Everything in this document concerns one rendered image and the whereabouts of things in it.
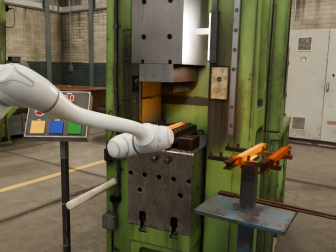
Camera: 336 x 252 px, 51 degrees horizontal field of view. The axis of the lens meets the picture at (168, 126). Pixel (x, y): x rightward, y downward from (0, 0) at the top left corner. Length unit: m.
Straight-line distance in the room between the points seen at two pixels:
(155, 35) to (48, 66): 9.51
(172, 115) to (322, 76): 4.83
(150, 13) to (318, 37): 5.29
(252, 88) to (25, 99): 1.15
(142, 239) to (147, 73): 0.93
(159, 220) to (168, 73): 0.80
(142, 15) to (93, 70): 8.74
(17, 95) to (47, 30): 10.21
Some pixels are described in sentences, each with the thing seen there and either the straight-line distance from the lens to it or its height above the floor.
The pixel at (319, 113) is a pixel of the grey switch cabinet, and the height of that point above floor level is 0.60.
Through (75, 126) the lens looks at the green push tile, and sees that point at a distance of 2.00.
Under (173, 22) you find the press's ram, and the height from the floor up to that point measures 1.57.
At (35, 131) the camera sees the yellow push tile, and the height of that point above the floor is 0.99.
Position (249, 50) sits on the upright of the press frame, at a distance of 1.90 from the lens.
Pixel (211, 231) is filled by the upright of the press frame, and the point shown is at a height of 0.42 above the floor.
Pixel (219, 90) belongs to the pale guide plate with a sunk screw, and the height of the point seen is 1.23.
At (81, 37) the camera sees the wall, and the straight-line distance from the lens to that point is 11.04.
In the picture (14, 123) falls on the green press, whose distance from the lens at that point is 7.04.
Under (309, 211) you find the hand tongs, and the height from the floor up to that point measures 0.72.
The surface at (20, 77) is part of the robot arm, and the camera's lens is 1.15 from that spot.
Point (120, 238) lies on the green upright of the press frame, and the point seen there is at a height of 0.24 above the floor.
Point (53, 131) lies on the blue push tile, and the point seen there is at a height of 0.99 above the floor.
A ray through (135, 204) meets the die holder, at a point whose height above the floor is 0.58.
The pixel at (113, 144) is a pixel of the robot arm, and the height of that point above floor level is 1.02.
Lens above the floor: 1.34
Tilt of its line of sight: 9 degrees down
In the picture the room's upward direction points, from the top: 1 degrees clockwise
